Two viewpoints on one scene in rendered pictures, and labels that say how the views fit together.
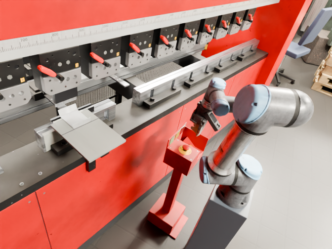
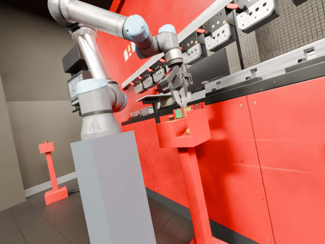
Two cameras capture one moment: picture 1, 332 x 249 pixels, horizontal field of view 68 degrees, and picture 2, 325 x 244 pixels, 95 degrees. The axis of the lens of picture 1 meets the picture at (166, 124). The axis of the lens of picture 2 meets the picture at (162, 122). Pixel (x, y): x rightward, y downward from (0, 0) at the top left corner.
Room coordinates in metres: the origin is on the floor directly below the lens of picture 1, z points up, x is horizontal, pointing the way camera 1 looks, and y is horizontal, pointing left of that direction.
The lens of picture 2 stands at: (1.20, -0.86, 0.79)
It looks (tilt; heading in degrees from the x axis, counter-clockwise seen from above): 0 degrees down; 111
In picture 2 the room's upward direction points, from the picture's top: 11 degrees counter-clockwise
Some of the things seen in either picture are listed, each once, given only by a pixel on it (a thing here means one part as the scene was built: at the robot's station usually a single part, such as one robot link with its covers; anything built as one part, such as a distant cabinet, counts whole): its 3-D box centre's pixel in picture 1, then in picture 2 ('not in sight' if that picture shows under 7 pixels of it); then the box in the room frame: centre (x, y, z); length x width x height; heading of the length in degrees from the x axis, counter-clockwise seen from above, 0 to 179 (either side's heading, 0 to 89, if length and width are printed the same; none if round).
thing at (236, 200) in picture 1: (236, 188); (100, 124); (0.75, -0.39, 0.82); 0.15 x 0.15 x 0.10
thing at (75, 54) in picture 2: not in sight; (83, 83); (-0.47, 0.76, 1.52); 0.51 x 0.25 x 0.85; 164
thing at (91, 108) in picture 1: (73, 114); not in sight; (0.83, 0.42, 0.98); 0.20 x 0.03 x 0.03; 147
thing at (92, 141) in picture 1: (88, 133); (154, 97); (0.73, 0.31, 1.00); 0.26 x 0.18 x 0.01; 57
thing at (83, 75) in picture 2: not in sight; (81, 89); (-0.45, 0.67, 1.42); 0.45 x 0.12 x 0.36; 164
